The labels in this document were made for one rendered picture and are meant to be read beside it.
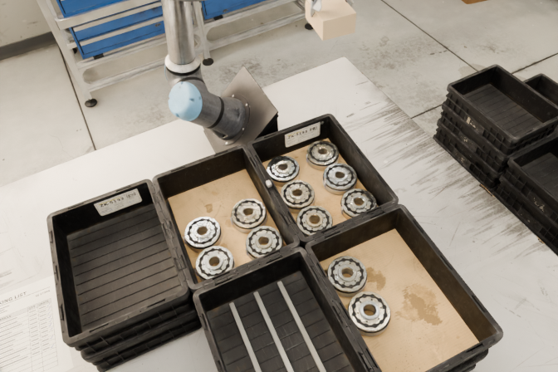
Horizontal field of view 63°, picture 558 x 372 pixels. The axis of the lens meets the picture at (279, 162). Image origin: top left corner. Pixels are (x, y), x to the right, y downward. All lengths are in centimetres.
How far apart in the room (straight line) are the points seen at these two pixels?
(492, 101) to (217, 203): 143
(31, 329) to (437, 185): 133
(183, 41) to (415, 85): 193
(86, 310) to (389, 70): 245
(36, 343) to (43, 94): 226
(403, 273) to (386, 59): 221
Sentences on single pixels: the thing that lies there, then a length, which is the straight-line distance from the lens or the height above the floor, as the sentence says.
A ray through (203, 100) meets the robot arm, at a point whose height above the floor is 99.
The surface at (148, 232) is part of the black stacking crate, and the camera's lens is 141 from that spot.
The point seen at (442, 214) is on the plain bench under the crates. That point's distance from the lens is 157.
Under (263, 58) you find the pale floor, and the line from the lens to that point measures 330.
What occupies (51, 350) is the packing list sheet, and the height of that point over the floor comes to 70.
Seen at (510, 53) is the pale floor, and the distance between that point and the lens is 356.
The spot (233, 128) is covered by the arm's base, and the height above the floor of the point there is 86.
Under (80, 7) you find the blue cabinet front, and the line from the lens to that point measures 293.
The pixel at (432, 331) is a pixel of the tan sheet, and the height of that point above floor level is 83.
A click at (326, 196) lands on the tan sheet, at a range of 140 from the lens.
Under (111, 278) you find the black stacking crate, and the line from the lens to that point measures 136.
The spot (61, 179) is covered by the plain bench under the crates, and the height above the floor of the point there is 70.
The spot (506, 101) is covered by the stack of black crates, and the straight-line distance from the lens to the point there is 236.
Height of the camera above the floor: 195
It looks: 49 degrees down
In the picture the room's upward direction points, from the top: 5 degrees counter-clockwise
